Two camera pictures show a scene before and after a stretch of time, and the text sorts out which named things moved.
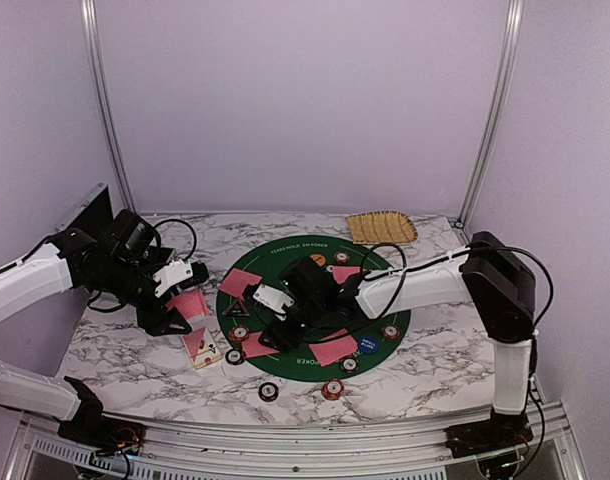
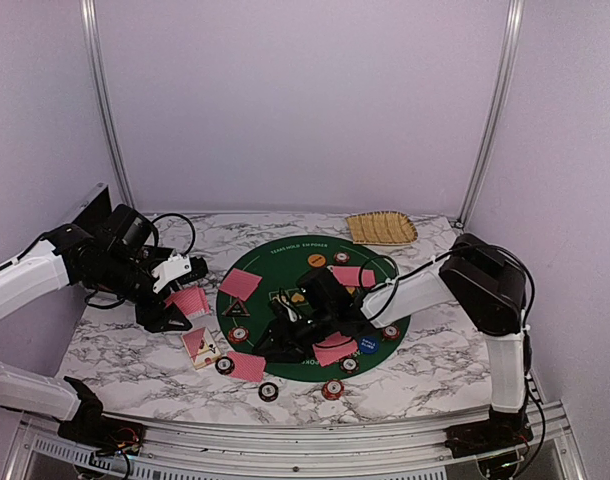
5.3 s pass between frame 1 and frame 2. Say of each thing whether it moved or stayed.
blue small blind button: stayed
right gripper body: moved
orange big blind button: stayed
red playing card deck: stayed
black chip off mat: stayed
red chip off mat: stayed
